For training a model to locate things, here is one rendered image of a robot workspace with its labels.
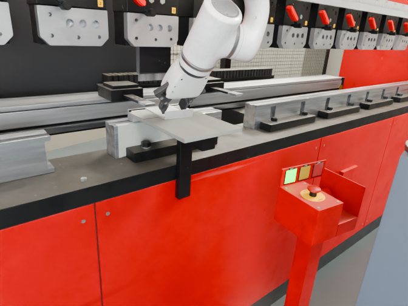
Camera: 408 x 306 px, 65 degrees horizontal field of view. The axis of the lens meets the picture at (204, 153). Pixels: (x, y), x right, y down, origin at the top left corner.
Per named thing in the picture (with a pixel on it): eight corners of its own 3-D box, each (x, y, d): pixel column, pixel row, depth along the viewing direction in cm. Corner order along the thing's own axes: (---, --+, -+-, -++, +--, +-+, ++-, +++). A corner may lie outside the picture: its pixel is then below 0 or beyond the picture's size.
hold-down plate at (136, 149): (135, 163, 87) (134, 153, 86) (125, 156, 91) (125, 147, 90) (217, 144, 106) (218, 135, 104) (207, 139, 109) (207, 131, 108)
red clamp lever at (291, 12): (293, 3, 107) (303, 25, 114) (283, 4, 110) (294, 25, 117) (291, 8, 107) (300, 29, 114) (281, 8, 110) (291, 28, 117)
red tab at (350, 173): (340, 185, 157) (343, 172, 155) (336, 184, 159) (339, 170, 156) (355, 178, 166) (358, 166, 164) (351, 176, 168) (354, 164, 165)
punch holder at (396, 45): (395, 50, 177) (404, 17, 171) (379, 48, 183) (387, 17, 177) (406, 50, 186) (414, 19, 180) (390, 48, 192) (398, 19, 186)
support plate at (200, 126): (184, 143, 71) (184, 139, 70) (129, 115, 89) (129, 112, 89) (241, 131, 81) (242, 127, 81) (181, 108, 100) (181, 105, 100)
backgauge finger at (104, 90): (132, 112, 95) (132, 95, 93) (98, 95, 114) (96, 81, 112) (167, 107, 102) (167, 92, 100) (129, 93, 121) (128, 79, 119)
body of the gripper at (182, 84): (207, 50, 79) (191, 81, 88) (170, 49, 74) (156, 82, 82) (220, 73, 76) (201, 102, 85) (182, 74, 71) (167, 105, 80)
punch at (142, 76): (139, 81, 89) (139, 45, 85) (136, 80, 90) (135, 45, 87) (170, 79, 95) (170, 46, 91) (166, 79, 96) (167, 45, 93)
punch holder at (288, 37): (280, 48, 116) (287, -3, 110) (262, 46, 122) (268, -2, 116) (305, 48, 125) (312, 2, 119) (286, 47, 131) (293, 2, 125)
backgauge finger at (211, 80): (227, 100, 118) (228, 87, 116) (185, 88, 137) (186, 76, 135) (249, 98, 125) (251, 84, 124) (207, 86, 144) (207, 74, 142)
